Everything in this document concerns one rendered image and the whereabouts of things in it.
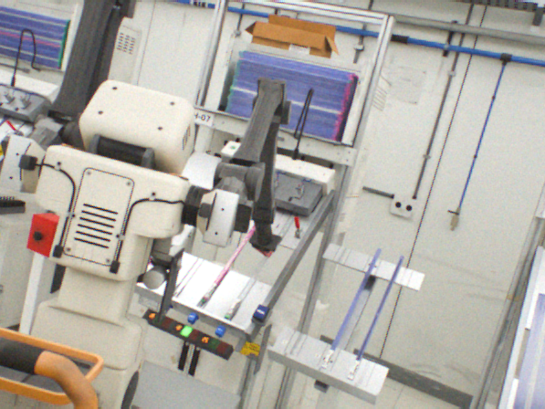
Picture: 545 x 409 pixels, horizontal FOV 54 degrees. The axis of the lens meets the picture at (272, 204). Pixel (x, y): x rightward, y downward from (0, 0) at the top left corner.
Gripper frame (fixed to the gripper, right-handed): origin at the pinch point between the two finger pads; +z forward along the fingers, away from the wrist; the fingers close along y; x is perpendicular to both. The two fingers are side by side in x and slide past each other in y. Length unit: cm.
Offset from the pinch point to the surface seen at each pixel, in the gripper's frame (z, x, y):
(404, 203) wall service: 106, -133, -18
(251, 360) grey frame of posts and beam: 6.5, 36.0, -12.0
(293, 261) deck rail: -0.1, -0.8, -10.1
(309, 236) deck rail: 1.0, -13.8, -10.1
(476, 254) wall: 121, -123, -67
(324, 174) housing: -5.4, -39.8, -5.2
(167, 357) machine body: 47, 35, 34
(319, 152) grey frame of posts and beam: -10.2, -46.2, -0.2
